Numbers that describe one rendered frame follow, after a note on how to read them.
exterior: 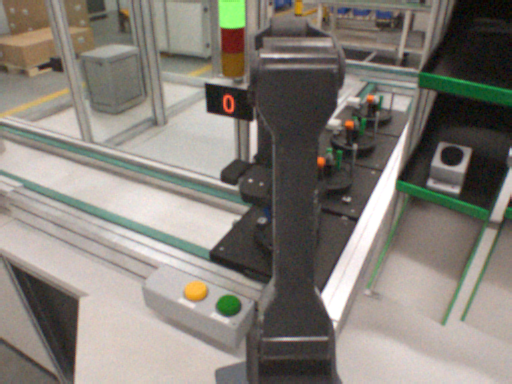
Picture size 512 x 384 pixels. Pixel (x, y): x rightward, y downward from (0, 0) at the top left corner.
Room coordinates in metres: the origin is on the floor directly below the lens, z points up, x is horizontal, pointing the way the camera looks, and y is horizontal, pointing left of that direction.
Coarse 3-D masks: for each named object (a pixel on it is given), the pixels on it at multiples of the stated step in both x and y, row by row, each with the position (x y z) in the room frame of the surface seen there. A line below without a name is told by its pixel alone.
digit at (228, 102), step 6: (222, 90) 0.83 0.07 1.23; (228, 90) 0.82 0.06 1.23; (234, 90) 0.81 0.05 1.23; (222, 96) 0.83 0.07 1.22; (228, 96) 0.82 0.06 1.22; (234, 96) 0.81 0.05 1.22; (222, 102) 0.83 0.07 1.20; (228, 102) 0.82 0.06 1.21; (234, 102) 0.82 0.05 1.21; (222, 108) 0.83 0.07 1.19; (228, 108) 0.82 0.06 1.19; (234, 108) 0.82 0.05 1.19; (228, 114) 0.82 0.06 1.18; (234, 114) 0.82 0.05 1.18
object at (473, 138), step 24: (456, 96) 0.65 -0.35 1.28; (432, 120) 0.59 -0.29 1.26; (456, 120) 0.60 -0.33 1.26; (480, 120) 0.59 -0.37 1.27; (504, 120) 0.57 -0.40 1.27; (432, 144) 0.56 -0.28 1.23; (456, 144) 0.55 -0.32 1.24; (480, 144) 0.54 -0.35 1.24; (504, 144) 0.53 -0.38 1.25; (408, 168) 0.53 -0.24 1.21; (480, 168) 0.50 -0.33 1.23; (504, 168) 0.47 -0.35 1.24; (408, 192) 0.48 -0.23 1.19; (432, 192) 0.46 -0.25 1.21; (480, 192) 0.46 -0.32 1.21; (480, 216) 0.42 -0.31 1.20
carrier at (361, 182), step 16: (336, 160) 0.91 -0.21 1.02; (352, 160) 0.88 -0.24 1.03; (336, 176) 0.87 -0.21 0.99; (352, 176) 0.87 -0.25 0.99; (368, 176) 0.90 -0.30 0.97; (336, 192) 0.81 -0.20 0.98; (352, 192) 0.82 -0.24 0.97; (368, 192) 0.82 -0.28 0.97; (336, 208) 0.75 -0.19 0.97; (352, 208) 0.75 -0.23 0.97
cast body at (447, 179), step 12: (444, 144) 0.49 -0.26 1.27; (444, 156) 0.46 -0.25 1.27; (456, 156) 0.46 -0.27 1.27; (468, 156) 0.46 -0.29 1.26; (432, 168) 0.46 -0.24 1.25; (444, 168) 0.45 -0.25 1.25; (456, 168) 0.45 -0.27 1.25; (432, 180) 0.47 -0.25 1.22; (444, 180) 0.46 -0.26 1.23; (456, 180) 0.45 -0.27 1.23; (444, 192) 0.45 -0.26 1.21; (456, 192) 0.44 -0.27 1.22
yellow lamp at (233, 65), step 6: (222, 54) 0.83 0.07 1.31; (228, 54) 0.82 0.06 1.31; (234, 54) 0.82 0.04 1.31; (240, 54) 0.83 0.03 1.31; (222, 60) 0.83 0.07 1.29; (228, 60) 0.82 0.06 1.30; (234, 60) 0.82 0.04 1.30; (240, 60) 0.83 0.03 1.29; (222, 66) 0.84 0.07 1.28; (228, 66) 0.82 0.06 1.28; (234, 66) 0.82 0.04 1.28; (240, 66) 0.83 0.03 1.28; (222, 72) 0.84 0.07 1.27; (228, 72) 0.82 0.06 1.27; (234, 72) 0.82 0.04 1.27; (240, 72) 0.83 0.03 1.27
